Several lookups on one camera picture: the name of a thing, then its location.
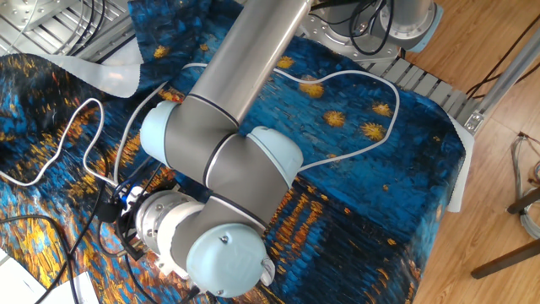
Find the starry night patterned tablecloth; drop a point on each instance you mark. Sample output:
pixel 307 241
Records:
pixel 358 169

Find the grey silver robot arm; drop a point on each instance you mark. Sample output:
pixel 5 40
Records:
pixel 236 169

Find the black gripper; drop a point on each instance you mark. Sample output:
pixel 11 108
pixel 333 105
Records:
pixel 109 210

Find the dark wooden furniture leg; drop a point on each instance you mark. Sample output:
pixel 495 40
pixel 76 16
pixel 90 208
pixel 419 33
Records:
pixel 523 202
pixel 506 258

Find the aluminium frame post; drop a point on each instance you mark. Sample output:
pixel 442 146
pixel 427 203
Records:
pixel 506 76

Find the perforated aluminium plate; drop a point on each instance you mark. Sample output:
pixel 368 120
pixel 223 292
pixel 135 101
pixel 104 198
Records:
pixel 25 10

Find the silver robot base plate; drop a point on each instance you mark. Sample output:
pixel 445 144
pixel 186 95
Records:
pixel 333 42

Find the white flat box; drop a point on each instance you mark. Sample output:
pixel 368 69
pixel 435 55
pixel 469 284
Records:
pixel 80 289
pixel 17 283

